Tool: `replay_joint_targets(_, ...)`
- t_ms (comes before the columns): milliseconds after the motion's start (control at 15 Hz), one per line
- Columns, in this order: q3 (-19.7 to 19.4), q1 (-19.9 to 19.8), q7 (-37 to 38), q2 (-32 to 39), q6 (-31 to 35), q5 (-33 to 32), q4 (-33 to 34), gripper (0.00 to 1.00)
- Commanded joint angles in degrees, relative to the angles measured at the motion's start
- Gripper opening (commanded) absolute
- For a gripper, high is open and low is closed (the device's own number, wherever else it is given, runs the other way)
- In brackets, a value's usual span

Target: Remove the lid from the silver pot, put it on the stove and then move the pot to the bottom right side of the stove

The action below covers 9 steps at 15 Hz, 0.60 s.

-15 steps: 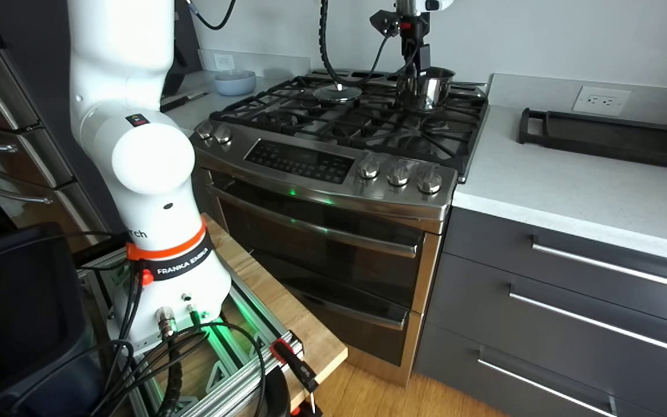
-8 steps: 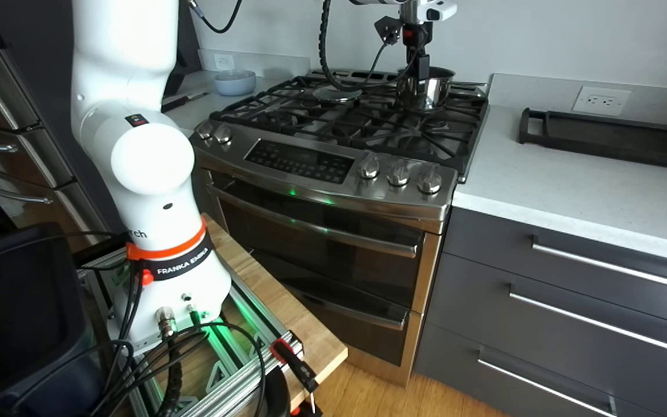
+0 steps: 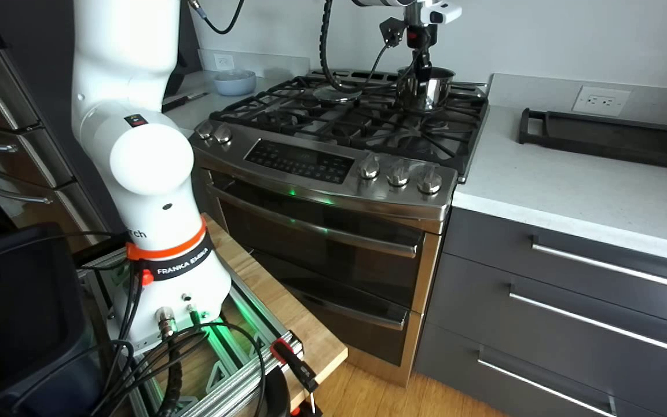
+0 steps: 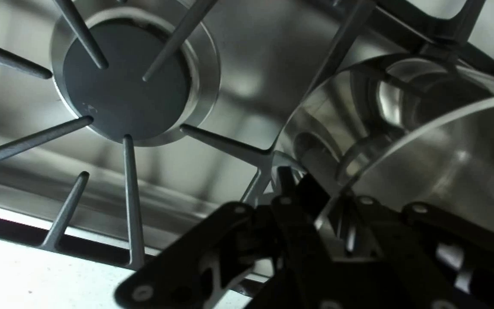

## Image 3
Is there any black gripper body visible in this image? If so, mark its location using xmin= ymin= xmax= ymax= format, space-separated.
xmin=404 ymin=22 xmax=437 ymax=52

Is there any silver steel pot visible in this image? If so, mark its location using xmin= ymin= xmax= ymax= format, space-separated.
xmin=394 ymin=65 xmax=459 ymax=117

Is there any pale blue lidded bowl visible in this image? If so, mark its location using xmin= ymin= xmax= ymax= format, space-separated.
xmin=210 ymin=68 xmax=259 ymax=99

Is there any stainless gas range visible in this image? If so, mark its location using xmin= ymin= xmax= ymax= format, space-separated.
xmin=191 ymin=68 xmax=492 ymax=390

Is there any black griddle tray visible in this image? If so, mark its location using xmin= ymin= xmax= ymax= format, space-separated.
xmin=515 ymin=106 xmax=667 ymax=176

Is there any black tripod stand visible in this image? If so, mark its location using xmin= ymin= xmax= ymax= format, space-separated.
xmin=159 ymin=0 xmax=213 ymax=112

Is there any wooden robot table top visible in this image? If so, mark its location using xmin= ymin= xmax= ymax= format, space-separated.
xmin=202 ymin=215 xmax=350 ymax=413

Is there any grey middle drawer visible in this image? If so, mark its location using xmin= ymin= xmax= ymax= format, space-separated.
xmin=424 ymin=253 xmax=667 ymax=391

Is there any grey deep drawer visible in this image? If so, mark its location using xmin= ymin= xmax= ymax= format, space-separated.
xmin=412 ymin=322 xmax=667 ymax=417

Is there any red black clamp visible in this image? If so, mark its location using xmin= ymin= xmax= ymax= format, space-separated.
xmin=268 ymin=334 xmax=324 ymax=417

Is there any dark drawer cabinet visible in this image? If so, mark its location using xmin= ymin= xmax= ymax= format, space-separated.
xmin=0 ymin=0 xmax=120 ymax=239

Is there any black plastic bin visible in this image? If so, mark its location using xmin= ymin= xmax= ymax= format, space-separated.
xmin=0 ymin=222 xmax=109 ymax=417

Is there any white wall outlet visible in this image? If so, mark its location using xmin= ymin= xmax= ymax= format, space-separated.
xmin=569 ymin=84 xmax=633 ymax=118
xmin=210 ymin=52 xmax=239 ymax=74

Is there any steel drawer handle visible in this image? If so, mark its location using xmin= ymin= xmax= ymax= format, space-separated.
xmin=528 ymin=239 xmax=667 ymax=300
xmin=474 ymin=354 xmax=620 ymax=417
xmin=506 ymin=288 xmax=667 ymax=362

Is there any aluminium frame base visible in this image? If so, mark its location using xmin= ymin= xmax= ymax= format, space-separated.
xmin=85 ymin=253 xmax=305 ymax=417

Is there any black base cable bundle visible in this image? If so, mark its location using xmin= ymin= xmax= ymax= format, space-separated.
xmin=91 ymin=265 xmax=275 ymax=417

